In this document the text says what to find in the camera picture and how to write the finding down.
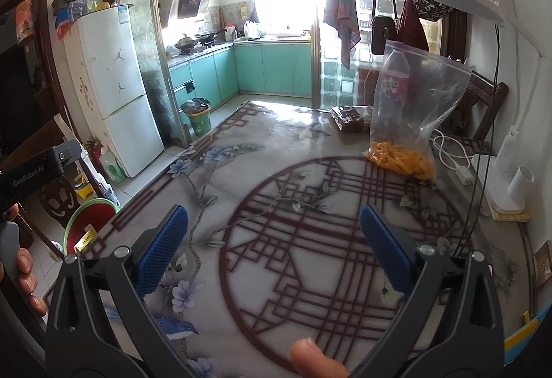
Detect clear plastic water bottle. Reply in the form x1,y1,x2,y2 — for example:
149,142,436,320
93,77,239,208
371,49,410,142

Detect yellow white torn carton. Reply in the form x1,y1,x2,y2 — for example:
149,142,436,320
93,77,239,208
74,224,97,253

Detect green kitchen trash bin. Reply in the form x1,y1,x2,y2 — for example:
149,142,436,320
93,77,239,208
180,97,211,137

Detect teal kitchen cabinets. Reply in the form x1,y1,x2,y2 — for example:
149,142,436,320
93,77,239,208
168,40,312,110

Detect person's left hand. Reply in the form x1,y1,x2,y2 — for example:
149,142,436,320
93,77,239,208
0,202,49,317

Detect person's right thumb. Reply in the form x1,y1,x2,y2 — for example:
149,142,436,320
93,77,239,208
290,338,350,378

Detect green detergent bottle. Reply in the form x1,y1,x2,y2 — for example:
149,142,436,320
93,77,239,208
99,147,126,184

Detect white desk lamp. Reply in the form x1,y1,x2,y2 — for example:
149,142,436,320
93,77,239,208
415,0,546,215

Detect teal tablet case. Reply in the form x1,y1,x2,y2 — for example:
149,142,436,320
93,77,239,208
504,304,551,365

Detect dark packaged snack box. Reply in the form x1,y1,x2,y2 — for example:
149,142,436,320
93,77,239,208
330,106,372,133

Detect white refrigerator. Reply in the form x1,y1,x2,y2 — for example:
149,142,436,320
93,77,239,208
63,5,164,178

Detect clear bag of orange snacks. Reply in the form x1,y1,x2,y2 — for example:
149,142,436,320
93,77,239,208
366,40,472,181

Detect black hanging handbag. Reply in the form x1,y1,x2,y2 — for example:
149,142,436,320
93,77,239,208
371,0,398,56

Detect hanging plaid towel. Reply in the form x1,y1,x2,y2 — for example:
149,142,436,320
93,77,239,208
323,0,361,69

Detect black cable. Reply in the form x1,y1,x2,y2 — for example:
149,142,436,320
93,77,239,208
454,23,502,258

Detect white charger cable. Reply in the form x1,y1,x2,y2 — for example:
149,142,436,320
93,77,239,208
429,127,475,186

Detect wooden chair by wall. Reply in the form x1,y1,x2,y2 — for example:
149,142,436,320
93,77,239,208
440,71,509,154

